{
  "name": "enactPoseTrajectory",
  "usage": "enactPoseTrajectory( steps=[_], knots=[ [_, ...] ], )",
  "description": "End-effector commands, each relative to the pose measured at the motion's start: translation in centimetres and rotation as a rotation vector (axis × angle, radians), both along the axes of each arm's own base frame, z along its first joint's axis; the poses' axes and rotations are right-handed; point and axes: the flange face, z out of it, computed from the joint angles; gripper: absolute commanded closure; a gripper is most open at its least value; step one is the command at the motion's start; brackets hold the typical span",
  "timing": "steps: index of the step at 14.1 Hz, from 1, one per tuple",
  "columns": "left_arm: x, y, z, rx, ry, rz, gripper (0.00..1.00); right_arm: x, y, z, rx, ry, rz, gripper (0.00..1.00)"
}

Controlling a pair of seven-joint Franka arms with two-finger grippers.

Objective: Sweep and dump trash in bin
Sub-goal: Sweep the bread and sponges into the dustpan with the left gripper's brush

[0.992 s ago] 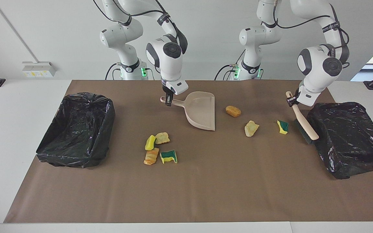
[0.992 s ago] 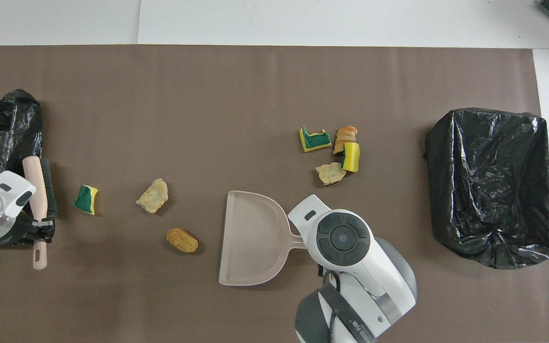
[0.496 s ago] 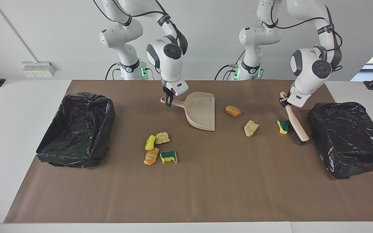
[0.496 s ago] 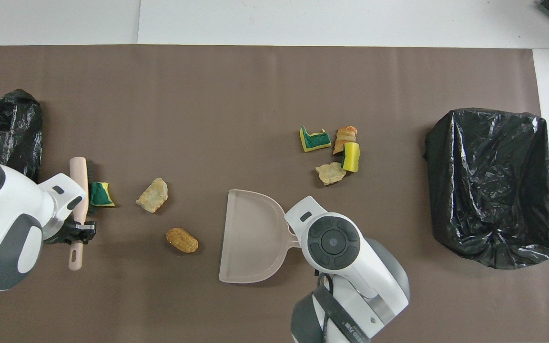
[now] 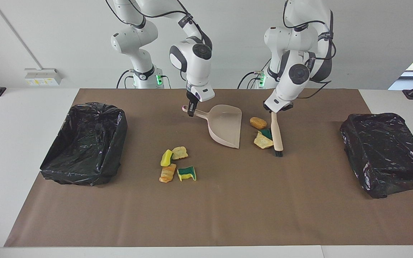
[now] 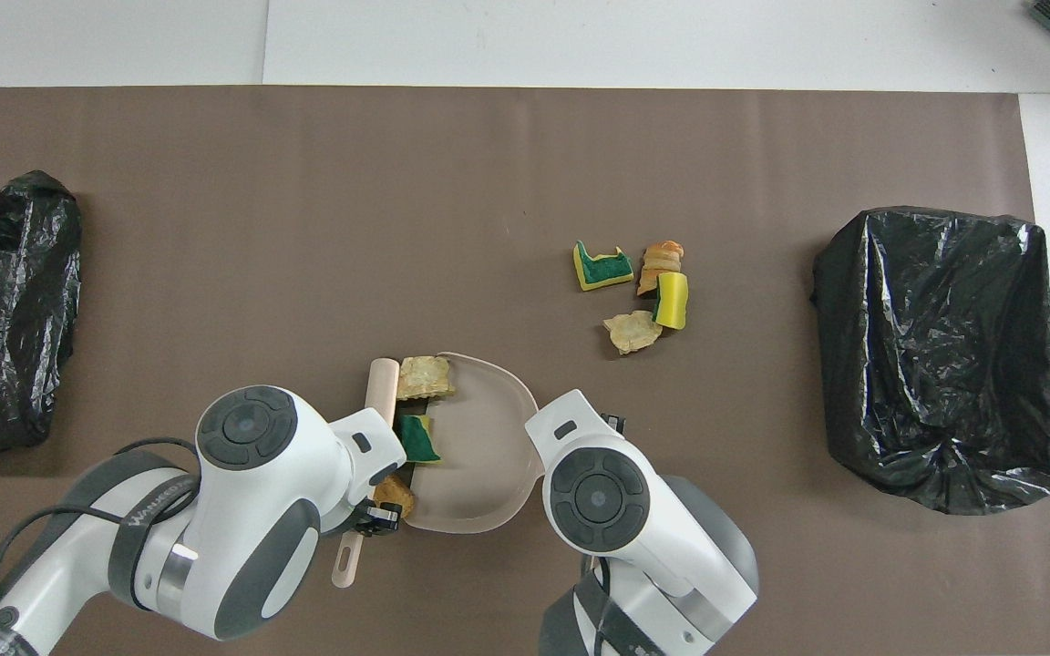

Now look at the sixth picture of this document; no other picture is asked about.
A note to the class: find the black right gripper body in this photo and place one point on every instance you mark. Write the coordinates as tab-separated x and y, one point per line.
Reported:
613	425

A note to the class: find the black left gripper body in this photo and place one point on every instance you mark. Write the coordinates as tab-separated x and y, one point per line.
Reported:
377	521

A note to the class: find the brown oval bread roll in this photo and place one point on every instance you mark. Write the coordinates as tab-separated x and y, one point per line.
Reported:
395	497

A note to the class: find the small green yellow sponge piece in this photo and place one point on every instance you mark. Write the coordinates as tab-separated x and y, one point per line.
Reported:
417	442

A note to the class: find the beige cracker piece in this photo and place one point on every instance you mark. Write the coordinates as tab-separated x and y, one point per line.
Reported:
632	333

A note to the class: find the pink plastic dustpan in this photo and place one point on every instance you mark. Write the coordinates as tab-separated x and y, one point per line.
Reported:
479	456

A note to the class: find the curved yellow sponge piece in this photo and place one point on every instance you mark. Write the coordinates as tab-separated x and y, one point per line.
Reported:
673	301

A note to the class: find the beige crusty bread chunk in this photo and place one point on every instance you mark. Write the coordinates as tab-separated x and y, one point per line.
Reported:
423	378

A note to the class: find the notched green yellow sponge piece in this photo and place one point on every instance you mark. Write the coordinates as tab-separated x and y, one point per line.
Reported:
600	271

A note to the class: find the orange striped croissant piece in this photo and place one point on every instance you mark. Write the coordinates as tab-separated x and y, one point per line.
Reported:
662	260

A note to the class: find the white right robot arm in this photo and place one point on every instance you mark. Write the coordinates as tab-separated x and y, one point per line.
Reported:
643	547

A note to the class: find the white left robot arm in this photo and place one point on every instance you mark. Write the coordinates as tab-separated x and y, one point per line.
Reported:
252	510

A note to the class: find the black bag lined bin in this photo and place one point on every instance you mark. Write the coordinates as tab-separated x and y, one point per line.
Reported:
15	301
926	346

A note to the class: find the brown paper table mat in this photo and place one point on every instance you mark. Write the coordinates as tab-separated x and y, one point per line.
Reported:
762	565

